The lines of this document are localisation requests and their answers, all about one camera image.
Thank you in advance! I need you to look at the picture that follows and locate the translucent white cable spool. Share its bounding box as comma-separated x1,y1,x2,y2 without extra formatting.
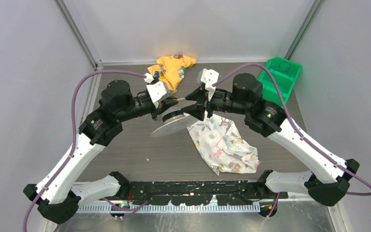
151,98,198,138

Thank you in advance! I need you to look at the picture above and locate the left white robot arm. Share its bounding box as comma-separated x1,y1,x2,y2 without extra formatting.
23,80,178,224

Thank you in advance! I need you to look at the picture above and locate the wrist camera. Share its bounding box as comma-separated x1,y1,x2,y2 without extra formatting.
144,73,170,109
197,68,219,93

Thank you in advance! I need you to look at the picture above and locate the thin black cable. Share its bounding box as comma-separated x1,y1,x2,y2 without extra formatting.
276,62,292,75

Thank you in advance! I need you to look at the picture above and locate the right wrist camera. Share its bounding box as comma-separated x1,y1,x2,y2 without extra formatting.
197,68,219,93

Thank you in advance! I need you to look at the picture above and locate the white floral printed cloth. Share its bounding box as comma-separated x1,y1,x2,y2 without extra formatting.
187,114,260,175

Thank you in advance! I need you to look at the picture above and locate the yellow printed cloth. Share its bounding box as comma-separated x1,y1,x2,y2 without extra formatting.
147,55,197,95

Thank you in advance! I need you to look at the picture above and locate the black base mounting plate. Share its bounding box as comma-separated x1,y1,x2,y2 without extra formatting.
98,180,289,207

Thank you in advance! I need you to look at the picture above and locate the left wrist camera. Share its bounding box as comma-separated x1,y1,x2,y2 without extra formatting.
144,73,170,109

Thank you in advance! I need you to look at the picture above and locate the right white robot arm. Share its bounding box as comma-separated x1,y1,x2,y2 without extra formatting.
183,73,359,206

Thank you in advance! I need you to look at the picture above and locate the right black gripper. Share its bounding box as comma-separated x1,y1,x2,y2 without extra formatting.
181,84,250,120

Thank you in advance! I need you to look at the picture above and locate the green plastic compartment bin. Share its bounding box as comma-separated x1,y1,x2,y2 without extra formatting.
258,57,302,107

